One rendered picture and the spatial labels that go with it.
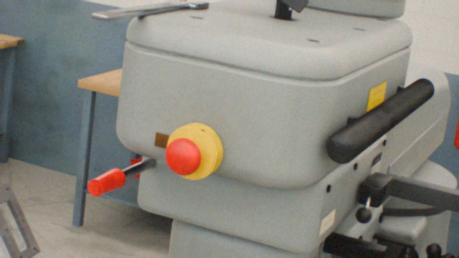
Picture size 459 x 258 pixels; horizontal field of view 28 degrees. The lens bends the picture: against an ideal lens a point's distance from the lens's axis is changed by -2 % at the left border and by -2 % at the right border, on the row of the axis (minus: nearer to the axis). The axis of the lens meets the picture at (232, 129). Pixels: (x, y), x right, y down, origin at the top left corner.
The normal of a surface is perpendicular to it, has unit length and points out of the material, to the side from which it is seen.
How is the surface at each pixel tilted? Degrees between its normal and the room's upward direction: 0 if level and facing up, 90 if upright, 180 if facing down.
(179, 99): 90
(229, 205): 90
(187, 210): 90
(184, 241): 90
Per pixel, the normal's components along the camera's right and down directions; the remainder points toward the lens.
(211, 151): -0.39, 0.18
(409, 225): 0.14, -0.96
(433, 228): 0.65, 0.28
